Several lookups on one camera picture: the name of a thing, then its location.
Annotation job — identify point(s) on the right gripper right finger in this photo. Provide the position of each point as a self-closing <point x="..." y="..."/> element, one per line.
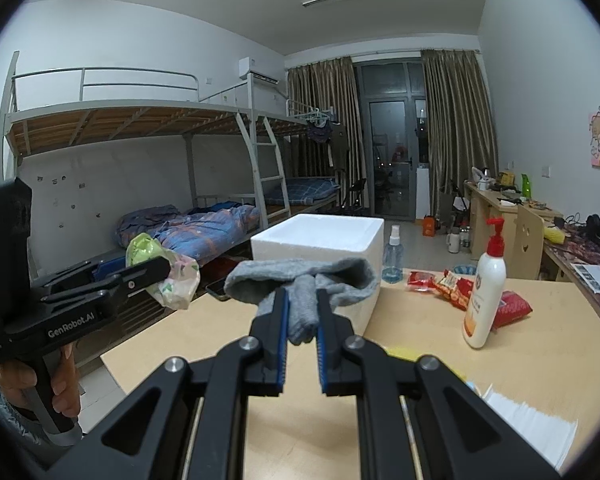
<point x="335" y="373"/>

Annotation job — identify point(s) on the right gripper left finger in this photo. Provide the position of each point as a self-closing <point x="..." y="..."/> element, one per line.
<point x="268" y="371"/>

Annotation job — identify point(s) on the grey sock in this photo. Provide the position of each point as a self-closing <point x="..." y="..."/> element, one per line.
<point x="347" y="281"/>

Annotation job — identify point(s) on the person's left hand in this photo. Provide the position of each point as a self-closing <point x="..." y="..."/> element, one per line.
<point x="16" y="378"/>

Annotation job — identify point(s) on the black smartphone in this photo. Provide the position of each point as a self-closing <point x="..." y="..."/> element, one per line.
<point x="217" y="290"/>

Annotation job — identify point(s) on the clear blue spray bottle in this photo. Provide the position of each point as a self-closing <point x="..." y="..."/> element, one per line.
<point x="392" y="265"/>

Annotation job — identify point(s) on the white styrofoam box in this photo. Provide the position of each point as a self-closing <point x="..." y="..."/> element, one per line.
<point x="322" y="237"/>

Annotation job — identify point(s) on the red snack packet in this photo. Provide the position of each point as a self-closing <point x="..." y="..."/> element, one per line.
<point x="420" y="281"/>

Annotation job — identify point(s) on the blue plaid quilt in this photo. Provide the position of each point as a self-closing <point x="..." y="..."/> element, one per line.
<point x="201" y="233"/>

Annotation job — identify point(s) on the orange red snack bag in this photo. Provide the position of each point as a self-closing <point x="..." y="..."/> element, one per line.
<point x="454" y="288"/>

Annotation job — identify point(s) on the blue checked far mattress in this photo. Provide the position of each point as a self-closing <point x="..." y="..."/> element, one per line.
<point x="302" y="191"/>

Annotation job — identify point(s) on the orange bucket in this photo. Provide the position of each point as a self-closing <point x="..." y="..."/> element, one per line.
<point x="429" y="226"/>

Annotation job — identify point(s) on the blue trash bin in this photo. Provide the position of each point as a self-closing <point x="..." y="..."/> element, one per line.
<point x="465" y="270"/>

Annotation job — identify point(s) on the white kettle jug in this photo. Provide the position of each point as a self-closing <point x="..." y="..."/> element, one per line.
<point x="453" y="242"/>

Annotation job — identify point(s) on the white red pump lotion bottle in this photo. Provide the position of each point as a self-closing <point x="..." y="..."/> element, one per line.
<point x="488" y="287"/>

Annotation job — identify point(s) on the red tissue pack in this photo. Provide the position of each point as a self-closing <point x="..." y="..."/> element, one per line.
<point x="512" y="308"/>

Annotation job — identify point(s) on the white metal bunk bed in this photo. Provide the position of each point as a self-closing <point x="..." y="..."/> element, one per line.
<point x="96" y="142"/>

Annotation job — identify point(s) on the wooden smiley chair back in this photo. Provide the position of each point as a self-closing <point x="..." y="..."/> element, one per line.
<point x="527" y="246"/>

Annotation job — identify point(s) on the right brown curtain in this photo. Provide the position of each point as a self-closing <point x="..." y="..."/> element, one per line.
<point x="461" y="132"/>

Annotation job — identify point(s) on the brown curtain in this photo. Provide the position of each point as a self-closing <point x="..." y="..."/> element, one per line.
<point x="461" y="132"/>
<point x="325" y="95"/>

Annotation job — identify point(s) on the left brown curtain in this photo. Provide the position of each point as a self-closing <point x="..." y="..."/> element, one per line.
<point x="325" y="95"/>

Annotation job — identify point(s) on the green bottle on desk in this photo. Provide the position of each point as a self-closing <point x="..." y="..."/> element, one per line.
<point x="526" y="186"/>

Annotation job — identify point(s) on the glass balcony door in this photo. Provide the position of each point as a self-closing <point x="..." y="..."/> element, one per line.
<point x="393" y="112"/>

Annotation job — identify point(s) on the white air conditioner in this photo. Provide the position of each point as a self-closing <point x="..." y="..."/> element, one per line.
<point x="247" y="68"/>

